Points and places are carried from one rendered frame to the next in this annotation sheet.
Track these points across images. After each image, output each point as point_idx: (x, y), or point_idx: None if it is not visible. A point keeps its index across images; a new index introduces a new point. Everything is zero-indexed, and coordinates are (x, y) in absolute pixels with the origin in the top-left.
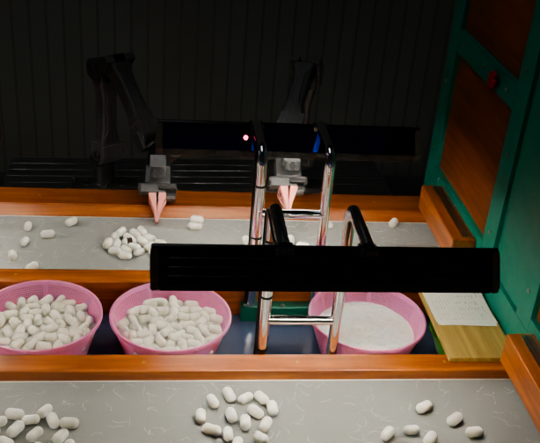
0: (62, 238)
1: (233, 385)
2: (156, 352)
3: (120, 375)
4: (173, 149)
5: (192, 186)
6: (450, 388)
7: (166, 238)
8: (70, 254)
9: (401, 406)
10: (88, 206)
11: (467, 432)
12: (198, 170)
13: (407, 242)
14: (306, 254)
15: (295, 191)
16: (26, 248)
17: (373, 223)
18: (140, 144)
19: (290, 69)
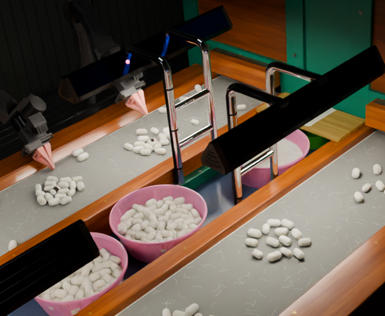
0: (0, 217)
1: (246, 227)
2: (183, 237)
3: (180, 264)
4: (86, 94)
5: (21, 140)
6: (351, 157)
7: (73, 175)
8: (24, 222)
9: (343, 180)
10: None
11: None
12: (9, 126)
13: (219, 95)
14: (293, 100)
15: (142, 93)
16: None
17: (185, 95)
18: (4, 116)
19: (69, 10)
